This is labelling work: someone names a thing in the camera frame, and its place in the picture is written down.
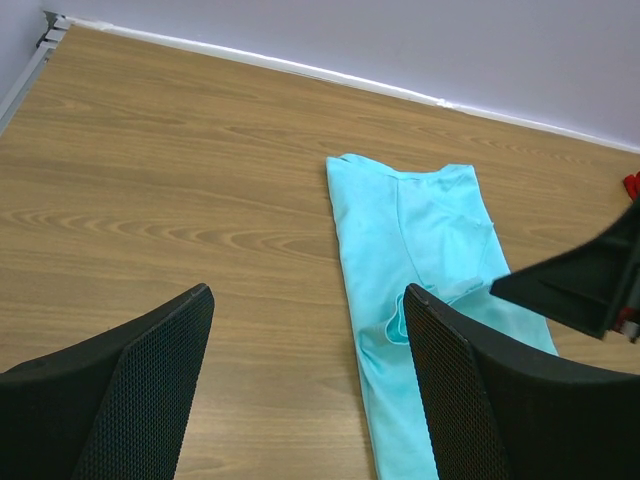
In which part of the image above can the folded red t shirt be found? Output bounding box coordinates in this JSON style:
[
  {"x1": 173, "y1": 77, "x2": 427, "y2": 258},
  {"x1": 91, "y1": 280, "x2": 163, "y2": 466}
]
[{"x1": 622, "y1": 172, "x2": 640, "y2": 202}]

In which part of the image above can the aluminium frame rail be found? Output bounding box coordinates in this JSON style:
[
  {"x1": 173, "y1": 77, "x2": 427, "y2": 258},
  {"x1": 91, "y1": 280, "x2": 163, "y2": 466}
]
[{"x1": 1, "y1": 11, "x2": 71, "y2": 133}]

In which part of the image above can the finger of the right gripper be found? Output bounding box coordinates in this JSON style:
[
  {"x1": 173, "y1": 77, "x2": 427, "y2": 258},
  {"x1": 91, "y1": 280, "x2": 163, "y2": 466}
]
[{"x1": 490, "y1": 201, "x2": 639, "y2": 340}]

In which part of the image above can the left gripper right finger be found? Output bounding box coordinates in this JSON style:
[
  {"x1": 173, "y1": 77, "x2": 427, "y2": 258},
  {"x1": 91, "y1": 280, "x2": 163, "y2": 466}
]
[{"x1": 403, "y1": 284, "x2": 639, "y2": 479}]

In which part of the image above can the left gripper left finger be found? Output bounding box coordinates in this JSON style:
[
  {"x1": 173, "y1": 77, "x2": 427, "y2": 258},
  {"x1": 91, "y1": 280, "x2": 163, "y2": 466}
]
[{"x1": 1, "y1": 284, "x2": 215, "y2": 479}]

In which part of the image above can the teal t shirt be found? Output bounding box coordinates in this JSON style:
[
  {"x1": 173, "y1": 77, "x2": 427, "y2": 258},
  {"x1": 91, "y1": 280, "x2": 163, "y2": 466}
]
[{"x1": 326, "y1": 154, "x2": 555, "y2": 479}]

